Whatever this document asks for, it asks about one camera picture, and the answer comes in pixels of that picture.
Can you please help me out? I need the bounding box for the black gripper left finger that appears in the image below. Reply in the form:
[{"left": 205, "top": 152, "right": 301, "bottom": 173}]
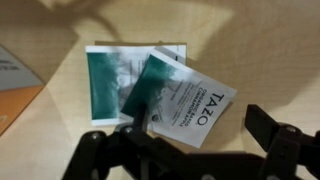
[{"left": 61, "top": 103, "right": 188, "bottom": 180}]

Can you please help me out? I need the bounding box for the white green Tazo tea packet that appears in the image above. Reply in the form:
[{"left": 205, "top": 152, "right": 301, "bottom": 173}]
[
  {"left": 120, "top": 49, "right": 238, "bottom": 149},
  {"left": 85, "top": 44, "right": 188, "bottom": 127}
]

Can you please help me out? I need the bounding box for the white Tazo tea box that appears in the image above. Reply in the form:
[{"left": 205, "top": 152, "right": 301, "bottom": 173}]
[{"left": 0, "top": 44, "right": 46, "bottom": 136}]

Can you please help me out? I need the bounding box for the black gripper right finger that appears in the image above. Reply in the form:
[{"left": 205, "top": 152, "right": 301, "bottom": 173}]
[{"left": 244, "top": 103, "right": 320, "bottom": 180}]

